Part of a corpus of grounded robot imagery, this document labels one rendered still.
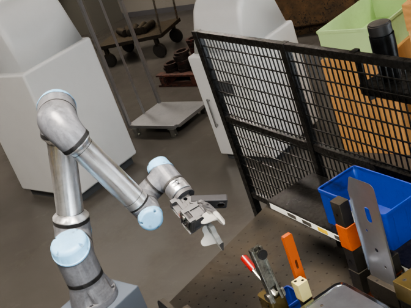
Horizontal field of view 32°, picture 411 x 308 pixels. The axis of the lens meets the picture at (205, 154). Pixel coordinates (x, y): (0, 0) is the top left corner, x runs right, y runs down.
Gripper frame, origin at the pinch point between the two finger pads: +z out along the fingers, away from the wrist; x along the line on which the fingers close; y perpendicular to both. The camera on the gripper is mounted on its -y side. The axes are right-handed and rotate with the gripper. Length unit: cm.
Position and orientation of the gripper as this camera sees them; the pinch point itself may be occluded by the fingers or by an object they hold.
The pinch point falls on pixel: (225, 237)
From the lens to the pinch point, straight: 216.0
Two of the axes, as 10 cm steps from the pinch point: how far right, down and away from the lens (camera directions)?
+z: 5.8, 6.5, -4.9
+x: 0.1, -6.1, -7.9
